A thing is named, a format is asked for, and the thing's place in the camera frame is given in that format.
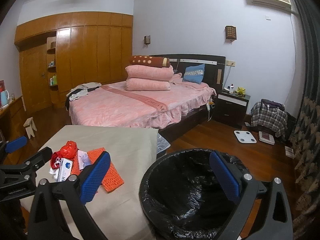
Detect orange foam net sleeve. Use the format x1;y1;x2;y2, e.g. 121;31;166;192
71;147;124;193

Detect white blue paper box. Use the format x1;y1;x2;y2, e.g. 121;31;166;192
54;158;73;182

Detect red plastic bag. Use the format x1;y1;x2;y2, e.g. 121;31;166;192
50;141;78;170

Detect black lined trash bin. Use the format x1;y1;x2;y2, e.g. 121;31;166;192
139;148;261;240

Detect small white wooden stool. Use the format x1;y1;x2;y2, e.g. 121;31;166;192
23;117;37;139

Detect wooden side desk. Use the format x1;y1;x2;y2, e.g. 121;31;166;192
0;97;27;142

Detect white bathroom scale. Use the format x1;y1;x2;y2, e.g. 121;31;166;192
234;130;257;144

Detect light blue electric kettle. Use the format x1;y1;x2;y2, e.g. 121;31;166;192
1;90;10;107

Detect beige table cloth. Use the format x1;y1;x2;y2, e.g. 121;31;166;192
44;125;158;239

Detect pink covered bed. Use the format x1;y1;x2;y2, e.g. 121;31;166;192
68;79;216;129

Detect dark nightstand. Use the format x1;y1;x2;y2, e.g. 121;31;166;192
213;90;251;128

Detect clothes pile on bed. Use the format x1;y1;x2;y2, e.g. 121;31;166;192
65;82;102;110

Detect plaid cloth covered chair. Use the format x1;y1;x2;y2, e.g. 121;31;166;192
251;99;287;138

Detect lower pink folded quilt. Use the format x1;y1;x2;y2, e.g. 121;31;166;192
125;78;170;91

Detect pink folded quilt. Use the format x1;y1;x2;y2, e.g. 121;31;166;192
125;65;174;81
125;78;170;91

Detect dark patterned curtain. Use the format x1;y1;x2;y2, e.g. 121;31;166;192
290;0;319;239

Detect white lotion bottle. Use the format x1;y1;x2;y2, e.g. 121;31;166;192
229;84;234;94

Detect yellow plush toy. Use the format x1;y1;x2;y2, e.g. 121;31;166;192
236;87;246;96

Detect upper pink folded quilt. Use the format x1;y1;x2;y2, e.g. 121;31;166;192
125;65;174;81

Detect wooden wardrobe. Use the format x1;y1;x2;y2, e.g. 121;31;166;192
14;11;133;114

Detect brown dotted bolster pillow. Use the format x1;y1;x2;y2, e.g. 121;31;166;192
129;55;170;68

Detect blue cushion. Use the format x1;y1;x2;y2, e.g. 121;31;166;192
183;64;205;85

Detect dark bed headboard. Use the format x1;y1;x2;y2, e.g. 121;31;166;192
155;54;226;92

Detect left wall lamp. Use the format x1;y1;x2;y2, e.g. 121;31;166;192
144;35;151;46

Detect wall lamp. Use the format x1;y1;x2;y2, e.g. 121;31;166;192
144;35;151;46
225;25;237;41

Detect right wall lamp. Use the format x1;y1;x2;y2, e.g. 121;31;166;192
225;25;237;41

